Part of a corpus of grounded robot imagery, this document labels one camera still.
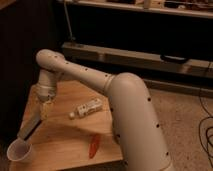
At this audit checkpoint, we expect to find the wooden table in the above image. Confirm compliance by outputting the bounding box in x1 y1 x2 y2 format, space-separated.
10 81 122 171

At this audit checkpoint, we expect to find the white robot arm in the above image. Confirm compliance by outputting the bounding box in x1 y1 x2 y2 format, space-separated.
36 49 175 171

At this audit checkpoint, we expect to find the red chili pepper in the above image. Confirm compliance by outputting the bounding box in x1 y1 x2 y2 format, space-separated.
89 134 101 159

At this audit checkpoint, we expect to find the small white bottle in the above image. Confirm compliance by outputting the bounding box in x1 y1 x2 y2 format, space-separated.
69 98 103 119

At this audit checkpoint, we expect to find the long wooden shelf beam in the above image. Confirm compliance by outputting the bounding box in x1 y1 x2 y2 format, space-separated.
62 42 213 79

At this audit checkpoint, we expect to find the black handle on beam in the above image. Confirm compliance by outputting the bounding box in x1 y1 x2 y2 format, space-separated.
160 55 189 64

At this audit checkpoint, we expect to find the metal stand pole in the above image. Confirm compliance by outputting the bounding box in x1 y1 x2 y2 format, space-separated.
63 0 80 45

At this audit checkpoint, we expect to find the black cable on floor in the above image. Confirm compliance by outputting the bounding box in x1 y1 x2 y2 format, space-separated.
198 61 213 158

